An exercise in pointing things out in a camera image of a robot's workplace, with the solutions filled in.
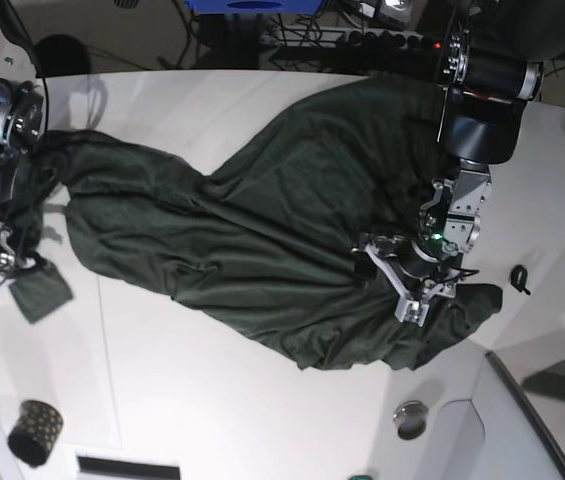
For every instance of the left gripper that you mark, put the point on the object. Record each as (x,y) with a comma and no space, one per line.
(415,275)

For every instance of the dark green t-shirt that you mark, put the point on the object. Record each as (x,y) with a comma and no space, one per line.
(264,243)

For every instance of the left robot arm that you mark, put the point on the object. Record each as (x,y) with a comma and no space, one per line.
(491,65)

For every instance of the round metal table grommet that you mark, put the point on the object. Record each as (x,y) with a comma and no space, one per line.
(410,419)

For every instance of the small black clip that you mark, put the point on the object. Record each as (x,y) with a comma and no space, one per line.
(518,278)

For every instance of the small green object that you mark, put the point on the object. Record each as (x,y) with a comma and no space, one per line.
(363,476)

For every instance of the white power strip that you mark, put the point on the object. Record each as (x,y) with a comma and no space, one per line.
(296,35)

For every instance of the blue bin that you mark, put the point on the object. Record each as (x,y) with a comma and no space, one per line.
(254,6)

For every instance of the black patterned cup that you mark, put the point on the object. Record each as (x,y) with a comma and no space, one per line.
(35,433)

